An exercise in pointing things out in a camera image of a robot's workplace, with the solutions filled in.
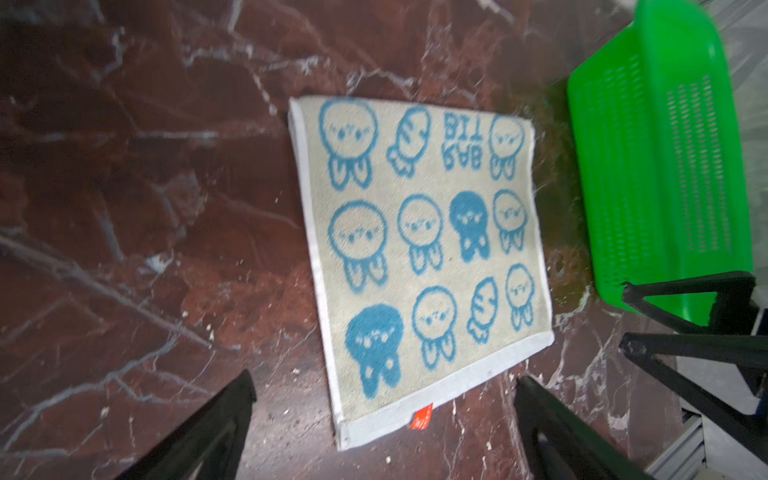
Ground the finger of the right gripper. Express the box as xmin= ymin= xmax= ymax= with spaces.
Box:
xmin=621 ymin=333 xmax=767 ymax=447
xmin=622 ymin=271 xmax=758 ymax=335

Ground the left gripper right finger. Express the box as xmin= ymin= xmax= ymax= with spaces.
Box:
xmin=514 ymin=376 xmax=649 ymax=479

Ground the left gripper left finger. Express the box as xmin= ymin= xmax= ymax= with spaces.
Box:
xmin=119 ymin=370 xmax=257 ymax=479

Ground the green plastic basket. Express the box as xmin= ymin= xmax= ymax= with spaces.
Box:
xmin=567 ymin=1 xmax=754 ymax=308

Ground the teal patterned towel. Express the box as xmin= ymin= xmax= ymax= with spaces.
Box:
xmin=288 ymin=96 xmax=554 ymax=450

